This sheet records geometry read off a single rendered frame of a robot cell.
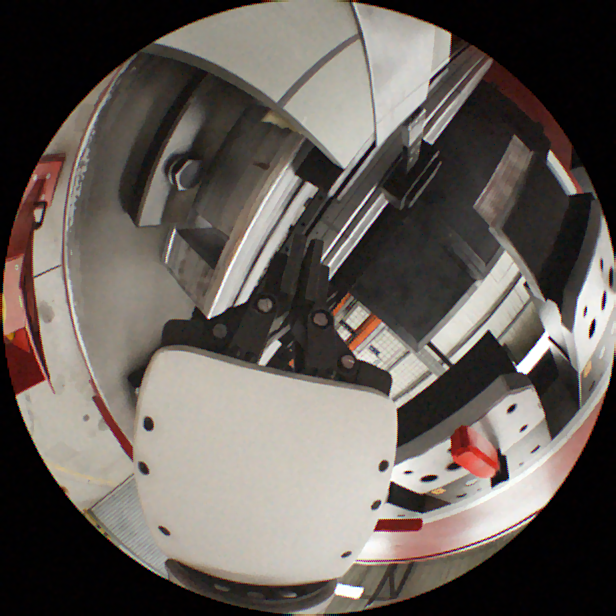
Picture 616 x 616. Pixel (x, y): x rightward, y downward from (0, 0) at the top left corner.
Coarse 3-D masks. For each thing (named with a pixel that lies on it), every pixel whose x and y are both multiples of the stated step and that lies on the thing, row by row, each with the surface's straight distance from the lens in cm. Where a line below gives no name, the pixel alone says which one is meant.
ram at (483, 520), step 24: (552, 384) 35; (600, 384) 34; (552, 408) 33; (576, 408) 32; (600, 408) 43; (552, 432) 31; (576, 432) 38; (552, 456) 38; (576, 456) 56; (528, 480) 41; (552, 480) 58; (432, 504) 36; (456, 504) 35; (480, 504) 40; (504, 504) 49; (528, 504) 69; (432, 528) 49; (456, 528) 56; (480, 528) 70; (504, 528) 105; (384, 552) 94; (408, 552) 97; (432, 552) 113
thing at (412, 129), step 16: (416, 112) 22; (416, 128) 23; (416, 144) 28; (416, 160) 36; (432, 160) 37; (400, 176) 35; (416, 176) 35; (432, 176) 42; (384, 192) 37; (400, 192) 34; (416, 192) 35; (400, 208) 42
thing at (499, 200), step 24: (504, 168) 19; (528, 168) 20; (504, 192) 18; (528, 192) 19; (552, 192) 21; (504, 216) 17; (528, 216) 18; (552, 216) 20; (576, 216) 24; (504, 240) 17; (528, 240) 18; (552, 240) 20; (528, 264) 18; (552, 264) 20; (552, 288) 20
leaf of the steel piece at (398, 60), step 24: (360, 24) 10; (384, 24) 11; (408, 24) 14; (432, 24) 17; (384, 48) 12; (408, 48) 14; (432, 48) 18; (384, 72) 12; (408, 72) 15; (384, 96) 14
